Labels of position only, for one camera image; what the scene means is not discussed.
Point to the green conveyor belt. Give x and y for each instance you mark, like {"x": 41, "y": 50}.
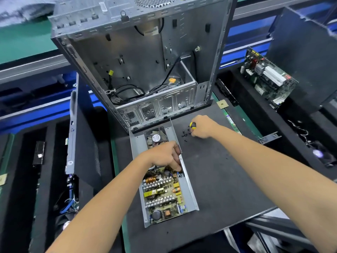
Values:
{"x": 21, "y": 44}

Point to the small black lit fan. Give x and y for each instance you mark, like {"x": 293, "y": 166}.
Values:
{"x": 317, "y": 153}

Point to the silver metal computer case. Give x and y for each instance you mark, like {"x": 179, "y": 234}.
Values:
{"x": 147, "y": 55}

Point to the scattered small black screws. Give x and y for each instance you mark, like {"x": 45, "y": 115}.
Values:
{"x": 186, "y": 132}

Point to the person's right hand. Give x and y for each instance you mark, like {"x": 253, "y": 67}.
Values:
{"x": 204, "y": 127}

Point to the power supply circuit board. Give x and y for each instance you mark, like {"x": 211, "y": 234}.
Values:
{"x": 162, "y": 195}

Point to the person's left hand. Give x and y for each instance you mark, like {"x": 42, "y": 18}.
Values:
{"x": 163, "y": 156}

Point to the black foam tray with slots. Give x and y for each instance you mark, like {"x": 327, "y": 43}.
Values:
{"x": 26, "y": 208}

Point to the small black rectangular component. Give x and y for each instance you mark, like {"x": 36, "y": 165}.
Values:
{"x": 38, "y": 152}

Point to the person's right forearm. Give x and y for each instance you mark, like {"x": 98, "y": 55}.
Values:
{"x": 274, "y": 181}

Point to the person's black clothing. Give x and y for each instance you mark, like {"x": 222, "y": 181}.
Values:
{"x": 205, "y": 246}

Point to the large black metal panel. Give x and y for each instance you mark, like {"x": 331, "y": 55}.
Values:
{"x": 310, "y": 55}

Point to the stack of grey paper sheets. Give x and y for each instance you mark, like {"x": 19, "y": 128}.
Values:
{"x": 21, "y": 10}

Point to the black foam work mat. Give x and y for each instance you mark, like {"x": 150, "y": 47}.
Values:
{"x": 226, "y": 181}

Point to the long green memory strip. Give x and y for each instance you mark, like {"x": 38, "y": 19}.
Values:
{"x": 4, "y": 155}

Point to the grey metal conveyor rail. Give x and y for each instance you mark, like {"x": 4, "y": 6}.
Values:
{"x": 31, "y": 68}

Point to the green board with white parts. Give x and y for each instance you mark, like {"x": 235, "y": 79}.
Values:
{"x": 269, "y": 77}

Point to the black foam tray with recess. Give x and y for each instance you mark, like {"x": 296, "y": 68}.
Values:
{"x": 274, "y": 129}

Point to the silver power supply unit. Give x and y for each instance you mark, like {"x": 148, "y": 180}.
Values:
{"x": 136, "y": 150}

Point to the small black metal bracket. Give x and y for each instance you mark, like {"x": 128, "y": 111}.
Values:
{"x": 269, "y": 137}

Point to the person's left forearm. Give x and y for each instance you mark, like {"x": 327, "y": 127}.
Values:
{"x": 100, "y": 213}

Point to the dark grey case side panel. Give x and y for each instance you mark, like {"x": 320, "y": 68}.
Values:
{"x": 81, "y": 139}

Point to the small beige square chip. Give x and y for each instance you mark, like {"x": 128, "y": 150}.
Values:
{"x": 223, "y": 103}

